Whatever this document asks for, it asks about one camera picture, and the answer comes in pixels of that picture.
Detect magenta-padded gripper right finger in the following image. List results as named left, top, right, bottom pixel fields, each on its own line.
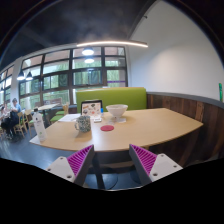
left=128, top=143, right=184, bottom=186

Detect green wall sign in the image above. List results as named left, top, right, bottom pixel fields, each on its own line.
left=218, top=82, right=224, bottom=102

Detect black pendant lamps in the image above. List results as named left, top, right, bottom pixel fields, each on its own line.
left=16, top=46, right=96, bottom=82

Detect wooden chairs with green seats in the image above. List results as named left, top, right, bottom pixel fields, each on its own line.
left=13, top=103, right=71, bottom=138

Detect white ceramic bowl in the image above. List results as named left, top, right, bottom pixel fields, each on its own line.
left=105, top=103, right=129, bottom=118

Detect green speckled mug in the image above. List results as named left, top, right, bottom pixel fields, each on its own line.
left=73, top=115, right=92, bottom=133

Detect large black-framed window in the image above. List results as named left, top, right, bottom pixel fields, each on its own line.
left=0, top=45, right=129, bottom=111

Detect flat round red coaster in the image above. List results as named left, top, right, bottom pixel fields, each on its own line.
left=100, top=124, right=115, bottom=132

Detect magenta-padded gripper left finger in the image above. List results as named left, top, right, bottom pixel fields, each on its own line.
left=45, top=143, right=96, bottom=187

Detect person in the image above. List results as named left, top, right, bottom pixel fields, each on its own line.
left=8, top=97, right=23, bottom=138
left=0, top=101, right=10, bottom=133

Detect white paper sheets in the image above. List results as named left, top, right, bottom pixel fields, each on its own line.
left=58, top=113, right=82, bottom=123

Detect clear plastic water bottle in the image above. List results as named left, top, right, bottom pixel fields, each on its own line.
left=32, top=108, right=48, bottom=143

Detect wooden dining table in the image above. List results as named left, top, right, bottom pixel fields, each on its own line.
left=33, top=103, right=61, bottom=126

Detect green upholstered bench backrest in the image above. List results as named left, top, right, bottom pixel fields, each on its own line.
left=75, top=87, right=148, bottom=114

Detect long linear ceiling light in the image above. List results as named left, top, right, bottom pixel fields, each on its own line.
left=75, top=40, right=149, bottom=49

